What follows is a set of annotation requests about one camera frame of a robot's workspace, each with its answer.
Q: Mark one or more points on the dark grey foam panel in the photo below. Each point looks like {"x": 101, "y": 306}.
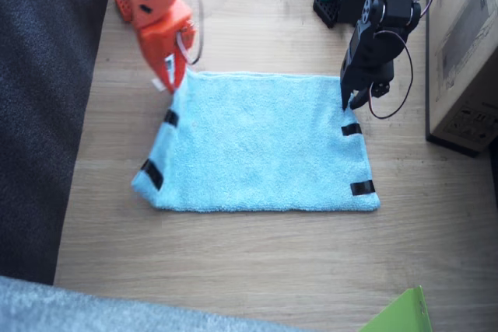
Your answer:
{"x": 35, "y": 114}

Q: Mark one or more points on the light blue towel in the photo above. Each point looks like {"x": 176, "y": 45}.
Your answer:
{"x": 264, "y": 141}

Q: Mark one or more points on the brown cardboard box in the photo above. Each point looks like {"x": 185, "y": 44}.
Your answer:
{"x": 467, "y": 56}

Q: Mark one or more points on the light grey foam panel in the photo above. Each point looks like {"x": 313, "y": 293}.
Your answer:
{"x": 116, "y": 312}

